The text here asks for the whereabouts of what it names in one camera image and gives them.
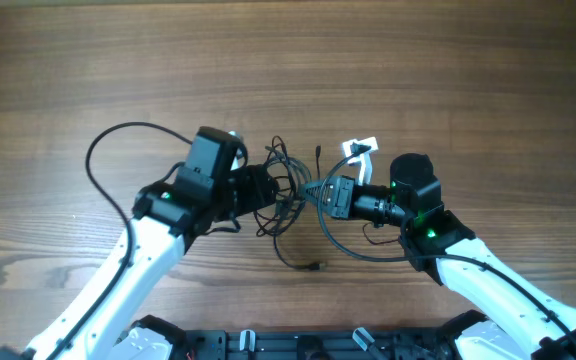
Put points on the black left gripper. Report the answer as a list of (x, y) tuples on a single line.
[(254, 179)]

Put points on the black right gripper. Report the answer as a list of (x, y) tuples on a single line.
[(336, 195)]

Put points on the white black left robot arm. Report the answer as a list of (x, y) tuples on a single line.
[(212, 187)]

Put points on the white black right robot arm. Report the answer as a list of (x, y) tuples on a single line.
[(513, 320)]

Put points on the black aluminium base frame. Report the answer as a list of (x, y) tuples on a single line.
[(399, 344)]

